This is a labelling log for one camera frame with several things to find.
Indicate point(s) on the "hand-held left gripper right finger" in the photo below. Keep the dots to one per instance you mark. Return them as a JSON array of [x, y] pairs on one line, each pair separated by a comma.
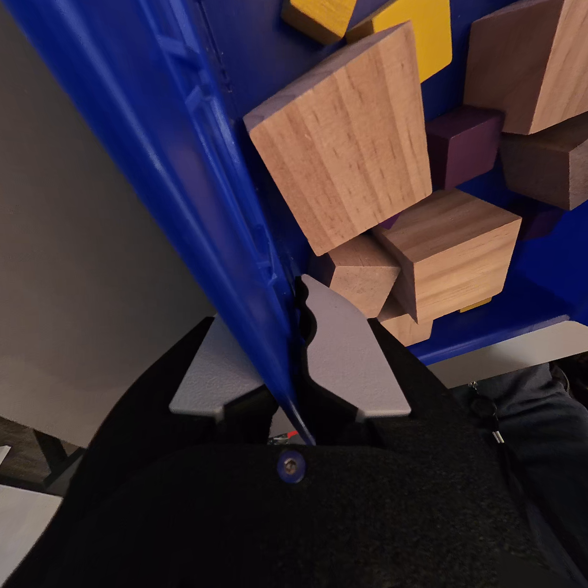
[[353, 363]]

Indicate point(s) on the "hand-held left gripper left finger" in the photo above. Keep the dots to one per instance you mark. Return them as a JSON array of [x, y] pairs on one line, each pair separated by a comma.
[[216, 381]]

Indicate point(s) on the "pile of coloured wooden cubes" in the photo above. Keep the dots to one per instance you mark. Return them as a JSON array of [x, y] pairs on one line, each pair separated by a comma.
[[413, 160]]

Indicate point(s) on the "blue plastic box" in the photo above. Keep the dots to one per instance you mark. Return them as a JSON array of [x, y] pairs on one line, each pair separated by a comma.
[[183, 160]]

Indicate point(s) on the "person's dark clothing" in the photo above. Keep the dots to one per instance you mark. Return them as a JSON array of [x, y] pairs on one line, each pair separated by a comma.
[[542, 436]]

